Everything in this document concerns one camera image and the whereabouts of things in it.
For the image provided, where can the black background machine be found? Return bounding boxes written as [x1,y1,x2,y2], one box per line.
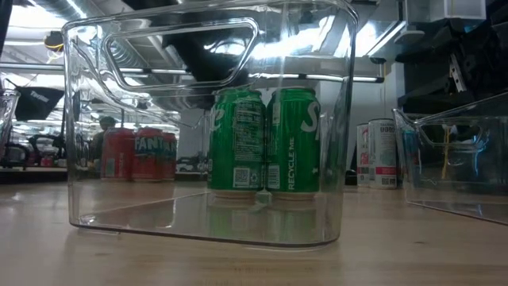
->
[29,133,67,168]

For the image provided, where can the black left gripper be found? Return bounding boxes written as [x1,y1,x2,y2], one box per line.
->
[162,23,257,109]

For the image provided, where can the dark background workbench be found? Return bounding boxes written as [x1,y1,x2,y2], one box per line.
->
[0,166,68,184]

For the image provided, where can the green Sprite soda can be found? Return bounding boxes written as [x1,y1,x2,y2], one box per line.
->
[206,87,267,199]
[264,86,322,202]

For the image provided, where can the black banner white lettering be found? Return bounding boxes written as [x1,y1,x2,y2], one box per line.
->
[13,86,65,122]

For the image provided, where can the person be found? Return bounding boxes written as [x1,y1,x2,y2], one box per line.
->
[90,115,117,174]

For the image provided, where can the black round device yellow cable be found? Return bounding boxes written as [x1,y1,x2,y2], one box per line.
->
[43,30,65,52]

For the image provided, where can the clear plastic bin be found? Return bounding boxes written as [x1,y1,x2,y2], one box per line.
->
[0,87,21,160]
[61,0,360,249]
[391,91,508,226]

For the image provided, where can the black metal table frame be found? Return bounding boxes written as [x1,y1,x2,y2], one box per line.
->
[0,0,13,55]

